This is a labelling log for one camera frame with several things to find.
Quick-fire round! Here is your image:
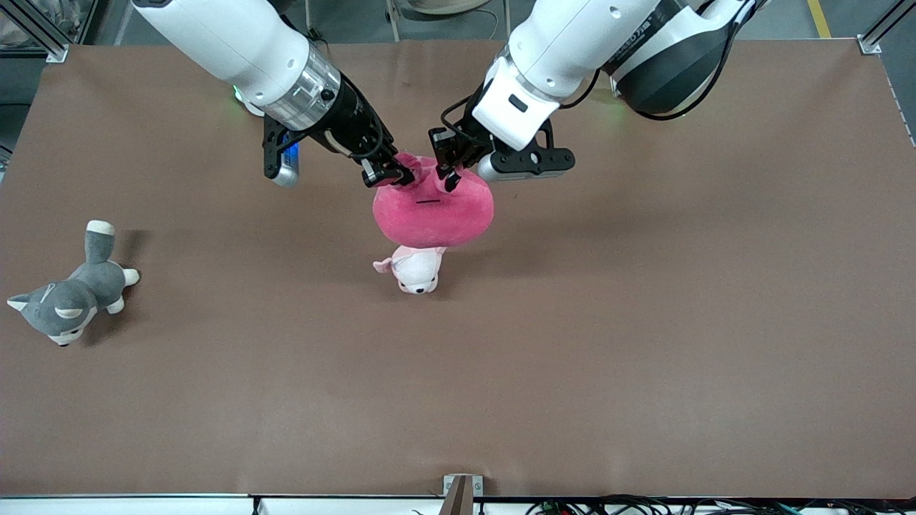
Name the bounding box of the brown table cover sheet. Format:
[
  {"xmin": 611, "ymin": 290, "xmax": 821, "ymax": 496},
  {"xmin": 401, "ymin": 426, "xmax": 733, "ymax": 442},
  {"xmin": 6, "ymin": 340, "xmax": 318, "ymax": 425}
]
[{"xmin": 0, "ymin": 37, "xmax": 916, "ymax": 500}]

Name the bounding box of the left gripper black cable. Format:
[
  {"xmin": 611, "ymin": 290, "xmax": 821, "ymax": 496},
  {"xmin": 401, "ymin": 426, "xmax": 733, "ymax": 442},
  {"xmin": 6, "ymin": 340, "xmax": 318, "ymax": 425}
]
[{"xmin": 439, "ymin": 0, "xmax": 749, "ymax": 141}]

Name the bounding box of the round hot pink plush toy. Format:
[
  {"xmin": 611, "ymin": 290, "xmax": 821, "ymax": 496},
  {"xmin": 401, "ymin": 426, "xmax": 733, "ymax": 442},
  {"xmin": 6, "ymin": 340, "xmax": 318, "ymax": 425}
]
[{"xmin": 372, "ymin": 152, "xmax": 495, "ymax": 250}]

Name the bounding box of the metal mounting bracket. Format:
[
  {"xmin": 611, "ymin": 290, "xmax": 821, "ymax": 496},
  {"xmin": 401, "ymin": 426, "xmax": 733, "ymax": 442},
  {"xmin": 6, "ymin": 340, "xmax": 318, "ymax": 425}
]
[{"xmin": 439, "ymin": 474, "xmax": 484, "ymax": 515}]

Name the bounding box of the black cable bundle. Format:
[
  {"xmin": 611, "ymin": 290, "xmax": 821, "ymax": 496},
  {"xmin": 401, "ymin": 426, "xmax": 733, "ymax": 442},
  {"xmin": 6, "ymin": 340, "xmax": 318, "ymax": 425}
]
[{"xmin": 526, "ymin": 494, "xmax": 916, "ymax": 515}]

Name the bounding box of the beige stool with metal legs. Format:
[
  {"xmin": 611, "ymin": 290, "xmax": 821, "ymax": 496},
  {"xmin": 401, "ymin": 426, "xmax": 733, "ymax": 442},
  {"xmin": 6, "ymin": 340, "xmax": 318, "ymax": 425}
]
[{"xmin": 385, "ymin": 0, "xmax": 513, "ymax": 41}]

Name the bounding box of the small pale pink plush dog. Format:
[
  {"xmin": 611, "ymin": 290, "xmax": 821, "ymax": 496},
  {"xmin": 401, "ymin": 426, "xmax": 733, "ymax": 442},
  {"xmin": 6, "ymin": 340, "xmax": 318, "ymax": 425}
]
[{"xmin": 373, "ymin": 245, "xmax": 449, "ymax": 295}]

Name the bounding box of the aluminium frame profile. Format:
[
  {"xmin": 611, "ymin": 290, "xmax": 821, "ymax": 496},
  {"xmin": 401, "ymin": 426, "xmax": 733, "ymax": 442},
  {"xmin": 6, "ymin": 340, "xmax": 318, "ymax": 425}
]
[
  {"xmin": 857, "ymin": 0, "xmax": 916, "ymax": 56},
  {"xmin": 9, "ymin": 0, "xmax": 69, "ymax": 64}
]

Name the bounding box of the grey white husky plush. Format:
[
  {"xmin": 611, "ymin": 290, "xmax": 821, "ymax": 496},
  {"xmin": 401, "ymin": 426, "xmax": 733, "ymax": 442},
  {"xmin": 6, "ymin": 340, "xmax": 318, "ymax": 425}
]
[{"xmin": 6, "ymin": 220, "xmax": 141, "ymax": 348}]

